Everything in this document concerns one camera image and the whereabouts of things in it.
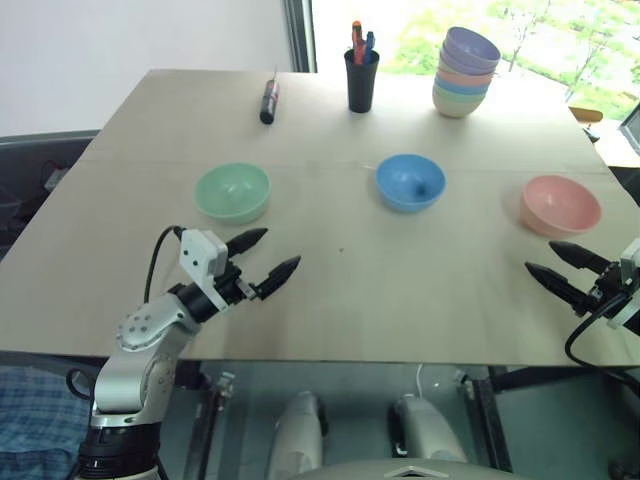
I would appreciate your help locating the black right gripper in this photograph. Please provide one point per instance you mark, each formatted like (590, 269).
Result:
(607, 282)

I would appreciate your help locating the dark monitor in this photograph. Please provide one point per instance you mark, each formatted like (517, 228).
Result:
(631, 130)

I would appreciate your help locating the green plastic bowl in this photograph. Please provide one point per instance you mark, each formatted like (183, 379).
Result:
(232, 192)

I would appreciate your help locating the blue plastic stacking cup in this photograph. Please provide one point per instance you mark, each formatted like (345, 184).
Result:
(457, 89)

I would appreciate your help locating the dark window frame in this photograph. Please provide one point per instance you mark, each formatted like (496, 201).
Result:
(300, 35)

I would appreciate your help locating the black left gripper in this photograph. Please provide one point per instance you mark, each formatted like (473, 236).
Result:
(231, 286)

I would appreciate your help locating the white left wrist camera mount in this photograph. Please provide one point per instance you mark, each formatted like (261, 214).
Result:
(200, 255)

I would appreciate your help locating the green plastic stacking cup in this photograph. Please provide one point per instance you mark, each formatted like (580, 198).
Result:
(455, 97)

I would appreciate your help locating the yellow plastic stacking cup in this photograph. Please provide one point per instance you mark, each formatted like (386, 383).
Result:
(456, 107)

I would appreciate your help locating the black pen cup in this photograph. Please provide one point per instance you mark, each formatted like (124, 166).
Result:
(361, 85)

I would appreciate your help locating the blue plaid cloth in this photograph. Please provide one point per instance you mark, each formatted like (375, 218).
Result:
(35, 420)

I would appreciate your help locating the silver robot leg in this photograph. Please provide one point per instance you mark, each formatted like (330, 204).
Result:
(430, 430)
(300, 435)

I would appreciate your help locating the blue plastic bowl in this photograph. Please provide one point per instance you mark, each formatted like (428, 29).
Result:
(407, 180)

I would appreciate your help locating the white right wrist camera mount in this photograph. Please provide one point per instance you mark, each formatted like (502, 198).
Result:
(632, 265)

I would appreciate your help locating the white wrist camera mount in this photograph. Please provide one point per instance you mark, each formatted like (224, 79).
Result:
(200, 255)
(632, 265)

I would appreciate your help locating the purple plastic stacking cup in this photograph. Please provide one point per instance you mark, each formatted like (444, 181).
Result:
(452, 69)

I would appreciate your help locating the silver left robot leg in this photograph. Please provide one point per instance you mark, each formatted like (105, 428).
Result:
(300, 435)

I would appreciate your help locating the pink-red plastic bowl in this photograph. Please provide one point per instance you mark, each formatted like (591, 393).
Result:
(557, 205)

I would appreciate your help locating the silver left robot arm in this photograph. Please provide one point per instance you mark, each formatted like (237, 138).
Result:
(125, 380)

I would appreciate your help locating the silver right robot leg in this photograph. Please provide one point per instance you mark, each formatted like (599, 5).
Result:
(430, 430)

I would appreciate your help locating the black table frame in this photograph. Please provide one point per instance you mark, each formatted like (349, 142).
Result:
(492, 425)

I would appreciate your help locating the grey robot torso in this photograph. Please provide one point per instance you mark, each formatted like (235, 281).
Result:
(400, 472)

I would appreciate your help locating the blue marker pen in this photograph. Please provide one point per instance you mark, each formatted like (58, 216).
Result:
(369, 45)

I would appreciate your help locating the orange marker pen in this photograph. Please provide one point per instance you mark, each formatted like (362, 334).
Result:
(358, 40)

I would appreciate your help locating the orange plastic stacking cup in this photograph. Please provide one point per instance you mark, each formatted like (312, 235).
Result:
(457, 79)

